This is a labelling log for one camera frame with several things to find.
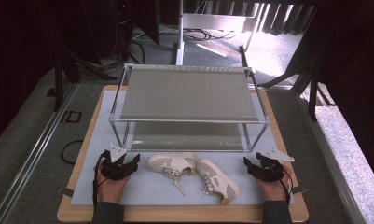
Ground metal floor rail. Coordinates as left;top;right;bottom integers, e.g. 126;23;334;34
0;83;79;224
298;91;367;224

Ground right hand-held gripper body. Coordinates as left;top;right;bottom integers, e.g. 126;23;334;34
253;148;296;184

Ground metal shoe rack grey shelves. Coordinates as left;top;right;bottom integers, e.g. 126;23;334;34
108;63;271;153

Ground black cable loop on floor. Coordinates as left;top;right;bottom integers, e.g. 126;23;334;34
60;139;85;165

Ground black stand legs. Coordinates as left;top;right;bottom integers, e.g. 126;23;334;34
258;60;338;123
51;46;118;112

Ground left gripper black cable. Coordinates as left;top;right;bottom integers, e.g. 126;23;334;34
91;157;109;213

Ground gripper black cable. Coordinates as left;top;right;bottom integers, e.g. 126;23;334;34
91;157;109;213
268;166;294;206

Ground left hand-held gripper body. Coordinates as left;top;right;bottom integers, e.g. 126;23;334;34
100;143;132;182

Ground person's left hand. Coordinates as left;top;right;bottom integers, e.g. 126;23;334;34
95;157;132;205

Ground black floor outlet plate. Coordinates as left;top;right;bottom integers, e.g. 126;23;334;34
60;110;83;123

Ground black tape strip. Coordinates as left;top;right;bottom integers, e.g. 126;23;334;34
291;184;310;195
57;185;75;198

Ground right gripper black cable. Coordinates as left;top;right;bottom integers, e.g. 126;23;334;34
268;166;294;206

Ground person's right hand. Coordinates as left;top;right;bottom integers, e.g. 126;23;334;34
254;164;293;203

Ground beige sneaker with orange heel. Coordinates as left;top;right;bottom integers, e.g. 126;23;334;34
146;152;198;197
195;158;241;206

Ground bundle of floor cables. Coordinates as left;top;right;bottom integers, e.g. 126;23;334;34
162;27;237;42

